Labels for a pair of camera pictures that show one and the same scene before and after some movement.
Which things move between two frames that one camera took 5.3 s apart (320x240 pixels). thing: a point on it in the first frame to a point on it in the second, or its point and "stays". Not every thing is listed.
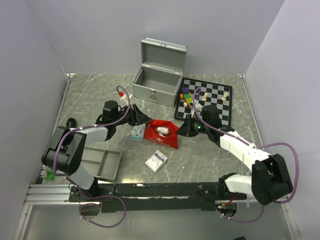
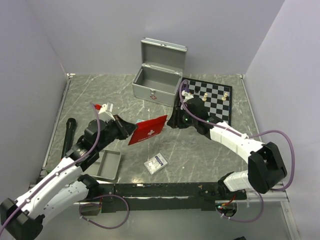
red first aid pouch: [162, 132] to [147, 129]
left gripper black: [137, 117] to [125, 128]
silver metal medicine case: [159, 78] stays
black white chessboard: [204, 94] stays
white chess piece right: [225, 95] stays
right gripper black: [186, 129] to [174, 122]
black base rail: [149, 197] stays
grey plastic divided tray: [101, 163] stays
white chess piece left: [204, 99] stays
